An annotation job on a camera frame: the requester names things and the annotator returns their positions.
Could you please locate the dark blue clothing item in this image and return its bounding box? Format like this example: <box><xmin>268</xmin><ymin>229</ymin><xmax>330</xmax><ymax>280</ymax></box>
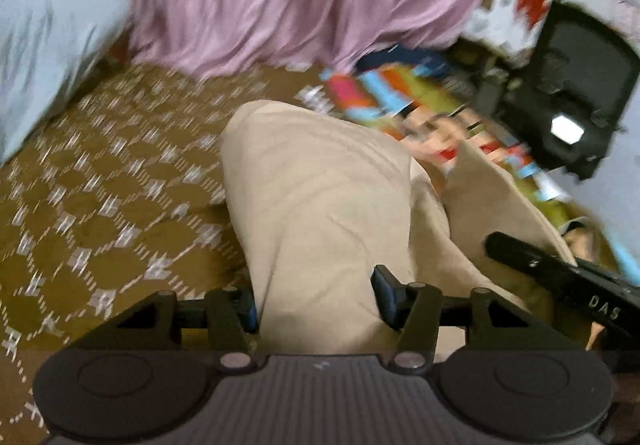
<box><xmin>357</xmin><ymin>44</ymin><xmax>451</xmax><ymax>73</ymax></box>

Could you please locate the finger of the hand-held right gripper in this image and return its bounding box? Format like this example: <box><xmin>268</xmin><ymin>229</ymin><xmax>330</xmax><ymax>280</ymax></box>
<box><xmin>485</xmin><ymin>232</ymin><xmax>583</xmax><ymax>298</ymax></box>

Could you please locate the wooden desk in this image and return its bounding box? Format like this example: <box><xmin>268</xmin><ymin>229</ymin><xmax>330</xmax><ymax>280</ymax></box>
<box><xmin>445</xmin><ymin>37</ymin><xmax>511</xmax><ymax>113</ymax></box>

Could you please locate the beige zip hooded jacket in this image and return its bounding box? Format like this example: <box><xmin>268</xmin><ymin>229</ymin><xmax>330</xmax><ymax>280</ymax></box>
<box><xmin>219</xmin><ymin>100</ymin><xmax>581</xmax><ymax>356</ymax></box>

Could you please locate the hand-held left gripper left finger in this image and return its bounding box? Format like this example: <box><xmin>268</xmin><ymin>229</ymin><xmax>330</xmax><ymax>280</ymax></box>
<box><xmin>85</xmin><ymin>289</ymin><xmax>261</xmax><ymax>372</ymax></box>

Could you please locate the black mesh office chair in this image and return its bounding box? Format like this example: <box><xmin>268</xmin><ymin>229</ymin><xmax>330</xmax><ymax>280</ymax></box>
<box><xmin>502</xmin><ymin>0</ymin><xmax>633</xmax><ymax>182</ymax></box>

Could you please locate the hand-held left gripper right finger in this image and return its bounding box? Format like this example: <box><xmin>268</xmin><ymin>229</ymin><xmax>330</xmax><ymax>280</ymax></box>
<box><xmin>371</xmin><ymin>265</ymin><xmax>551</xmax><ymax>372</ymax></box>

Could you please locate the brown printed cartoon blanket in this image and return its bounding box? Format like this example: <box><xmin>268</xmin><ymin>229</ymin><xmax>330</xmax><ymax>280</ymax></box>
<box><xmin>0</xmin><ymin>50</ymin><xmax>631</xmax><ymax>431</ymax></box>

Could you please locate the grey duvet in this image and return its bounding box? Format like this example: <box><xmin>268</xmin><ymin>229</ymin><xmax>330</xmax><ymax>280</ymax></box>
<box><xmin>0</xmin><ymin>0</ymin><xmax>132</xmax><ymax>166</ymax></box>

